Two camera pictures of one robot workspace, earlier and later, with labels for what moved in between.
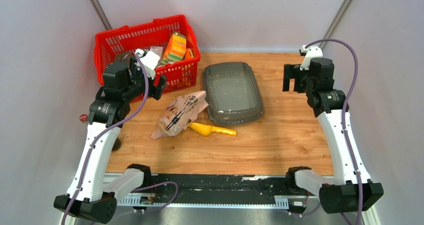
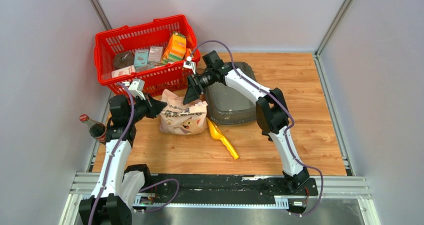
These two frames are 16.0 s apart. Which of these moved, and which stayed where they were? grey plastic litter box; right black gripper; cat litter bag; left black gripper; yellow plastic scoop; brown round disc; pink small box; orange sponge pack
Moved: yellow plastic scoop; right black gripper; left black gripper; cat litter bag
Stayed: brown round disc; pink small box; orange sponge pack; grey plastic litter box
